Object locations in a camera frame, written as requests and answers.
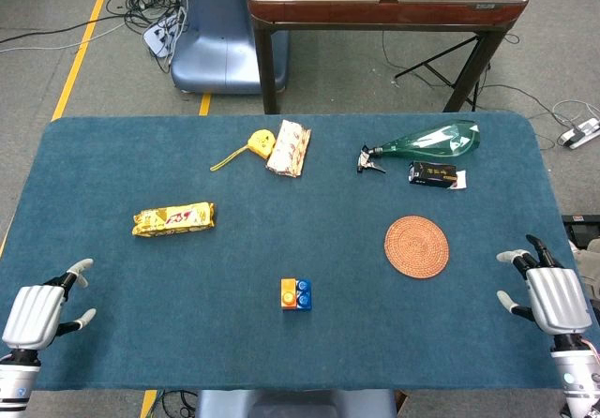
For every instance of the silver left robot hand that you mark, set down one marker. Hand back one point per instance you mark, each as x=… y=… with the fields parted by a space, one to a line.
x=33 y=315

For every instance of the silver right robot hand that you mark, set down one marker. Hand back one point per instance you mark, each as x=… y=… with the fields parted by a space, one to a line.
x=558 y=301

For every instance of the blue toy brick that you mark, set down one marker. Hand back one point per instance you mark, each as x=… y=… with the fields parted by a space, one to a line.
x=304 y=296

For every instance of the orange toy brick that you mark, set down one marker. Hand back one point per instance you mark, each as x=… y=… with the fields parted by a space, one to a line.
x=288 y=291

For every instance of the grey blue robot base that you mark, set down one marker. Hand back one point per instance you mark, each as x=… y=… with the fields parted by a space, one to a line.
x=295 y=406

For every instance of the beige fabric bundle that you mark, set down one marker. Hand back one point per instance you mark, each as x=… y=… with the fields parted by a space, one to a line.
x=591 y=261

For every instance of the black flat case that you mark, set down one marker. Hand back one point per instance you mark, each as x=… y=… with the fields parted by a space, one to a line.
x=583 y=228

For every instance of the round woven coaster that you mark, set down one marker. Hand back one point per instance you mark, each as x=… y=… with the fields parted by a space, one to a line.
x=416 y=247

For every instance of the white power strip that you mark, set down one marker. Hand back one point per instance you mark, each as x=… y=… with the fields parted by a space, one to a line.
x=579 y=134
x=161 y=38

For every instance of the yellow snack package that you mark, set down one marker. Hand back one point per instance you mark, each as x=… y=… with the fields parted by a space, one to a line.
x=173 y=219

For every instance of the black small box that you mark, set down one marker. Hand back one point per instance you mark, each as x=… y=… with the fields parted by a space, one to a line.
x=431 y=174

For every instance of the green spray bottle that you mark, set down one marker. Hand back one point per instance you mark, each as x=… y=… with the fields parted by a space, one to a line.
x=431 y=144

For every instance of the blue felt table cover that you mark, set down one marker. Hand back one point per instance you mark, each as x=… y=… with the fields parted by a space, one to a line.
x=328 y=343

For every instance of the yellow tape measure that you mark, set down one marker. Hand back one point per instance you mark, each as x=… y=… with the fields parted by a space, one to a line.
x=260 y=142

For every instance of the white red patterned packet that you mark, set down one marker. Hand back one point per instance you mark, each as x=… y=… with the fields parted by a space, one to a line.
x=289 y=148

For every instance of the blue grey machine base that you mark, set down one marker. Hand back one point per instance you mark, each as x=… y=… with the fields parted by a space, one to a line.
x=215 y=48

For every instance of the brown mahjong table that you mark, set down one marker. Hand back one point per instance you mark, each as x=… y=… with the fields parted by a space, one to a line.
x=384 y=1

